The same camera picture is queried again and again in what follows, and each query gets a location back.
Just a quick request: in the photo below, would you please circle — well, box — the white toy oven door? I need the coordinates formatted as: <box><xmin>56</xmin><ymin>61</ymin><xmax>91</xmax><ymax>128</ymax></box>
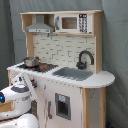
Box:
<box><xmin>31</xmin><ymin>89</ymin><xmax>44</xmax><ymax>128</ymax></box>

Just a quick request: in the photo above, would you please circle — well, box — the white toy microwave door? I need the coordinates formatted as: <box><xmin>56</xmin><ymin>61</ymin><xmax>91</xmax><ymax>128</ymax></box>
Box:
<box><xmin>55</xmin><ymin>14</ymin><xmax>92</xmax><ymax>33</ymax></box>

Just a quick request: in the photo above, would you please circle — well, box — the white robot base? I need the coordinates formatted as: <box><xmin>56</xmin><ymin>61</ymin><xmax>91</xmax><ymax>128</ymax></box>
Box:
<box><xmin>0</xmin><ymin>114</ymin><xmax>40</xmax><ymax>128</ymax></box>

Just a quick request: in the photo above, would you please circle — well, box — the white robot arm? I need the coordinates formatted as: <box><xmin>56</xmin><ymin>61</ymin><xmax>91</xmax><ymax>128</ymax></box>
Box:
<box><xmin>0</xmin><ymin>73</ymin><xmax>37</xmax><ymax>121</ymax></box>

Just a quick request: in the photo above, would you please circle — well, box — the wooden toy kitchen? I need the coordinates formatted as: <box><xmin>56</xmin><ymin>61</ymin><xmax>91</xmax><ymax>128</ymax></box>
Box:
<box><xmin>8</xmin><ymin>10</ymin><xmax>115</xmax><ymax>128</ymax></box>

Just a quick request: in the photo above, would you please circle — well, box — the grey toy sink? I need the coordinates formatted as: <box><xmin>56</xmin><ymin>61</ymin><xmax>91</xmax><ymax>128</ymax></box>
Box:
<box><xmin>53</xmin><ymin>67</ymin><xmax>92</xmax><ymax>81</ymax></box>

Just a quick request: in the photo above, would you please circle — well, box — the black toy faucet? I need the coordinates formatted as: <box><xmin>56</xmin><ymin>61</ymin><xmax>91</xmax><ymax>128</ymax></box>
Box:
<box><xmin>76</xmin><ymin>50</ymin><xmax>94</xmax><ymax>70</ymax></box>

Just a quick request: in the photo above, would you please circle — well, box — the black toy stovetop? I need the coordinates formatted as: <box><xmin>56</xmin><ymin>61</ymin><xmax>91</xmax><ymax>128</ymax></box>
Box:
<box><xmin>20</xmin><ymin>63</ymin><xmax>56</xmax><ymax>73</ymax></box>

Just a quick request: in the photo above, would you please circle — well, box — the silver toy pot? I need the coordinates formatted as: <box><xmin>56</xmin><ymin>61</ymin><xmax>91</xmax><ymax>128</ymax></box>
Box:
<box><xmin>23</xmin><ymin>57</ymin><xmax>40</xmax><ymax>67</ymax></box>

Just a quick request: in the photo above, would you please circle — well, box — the grey ice dispenser panel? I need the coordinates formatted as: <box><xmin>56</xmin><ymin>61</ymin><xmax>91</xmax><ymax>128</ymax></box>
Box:
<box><xmin>55</xmin><ymin>93</ymin><xmax>71</xmax><ymax>120</ymax></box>

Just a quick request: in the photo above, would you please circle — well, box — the white cupboard door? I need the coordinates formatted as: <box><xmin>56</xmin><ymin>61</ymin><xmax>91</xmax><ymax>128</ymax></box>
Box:
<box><xmin>45</xmin><ymin>81</ymin><xmax>82</xmax><ymax>128</ymax></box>

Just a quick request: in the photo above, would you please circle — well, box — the grey range hood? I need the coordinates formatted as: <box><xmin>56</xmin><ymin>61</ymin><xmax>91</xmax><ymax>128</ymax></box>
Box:
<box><xmin>25</xmin><ymin>15</ymin><xmax>54</xmax><ymax>34</ymax></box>

